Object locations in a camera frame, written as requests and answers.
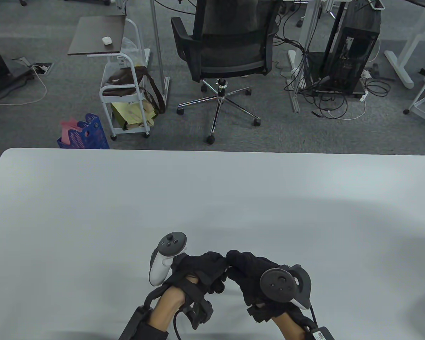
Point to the person's right hand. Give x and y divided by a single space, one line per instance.
249 274

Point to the person's left hand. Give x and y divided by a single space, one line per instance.
202 267

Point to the person's right forearm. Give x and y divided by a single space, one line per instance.
288 326

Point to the person's left forearm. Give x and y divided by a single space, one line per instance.
166 306

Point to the black forearm box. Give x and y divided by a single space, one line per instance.
136 320

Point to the black labelled forearm box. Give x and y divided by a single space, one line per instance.
324 333

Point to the dark grey controller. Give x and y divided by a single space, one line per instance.
279 285

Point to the white and grey controller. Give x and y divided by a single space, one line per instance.
157 272

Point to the blue plastic basket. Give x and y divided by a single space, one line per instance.
92 136

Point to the yellow paper bag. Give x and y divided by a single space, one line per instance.
127 111

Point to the white desk leg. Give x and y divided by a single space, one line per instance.
294 88
400 71

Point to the pink paper sheets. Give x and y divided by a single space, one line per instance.
68 127

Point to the brown bag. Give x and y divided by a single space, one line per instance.
127 79

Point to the black mesh office chair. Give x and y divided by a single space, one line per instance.
230 46

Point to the clear plastic bag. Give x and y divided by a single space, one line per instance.
129 46

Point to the silver metal pole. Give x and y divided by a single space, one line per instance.
157 35

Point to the white earbuds case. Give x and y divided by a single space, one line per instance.
107 40

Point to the black computer tower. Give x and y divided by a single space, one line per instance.
354 46

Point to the white cart with brown top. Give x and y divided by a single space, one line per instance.
95 35

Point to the floor socket box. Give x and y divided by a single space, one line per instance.
41 68

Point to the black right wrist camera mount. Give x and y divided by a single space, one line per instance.
262 313

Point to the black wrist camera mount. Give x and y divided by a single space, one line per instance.
202 311
262 313

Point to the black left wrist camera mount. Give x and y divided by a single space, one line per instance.
202 311

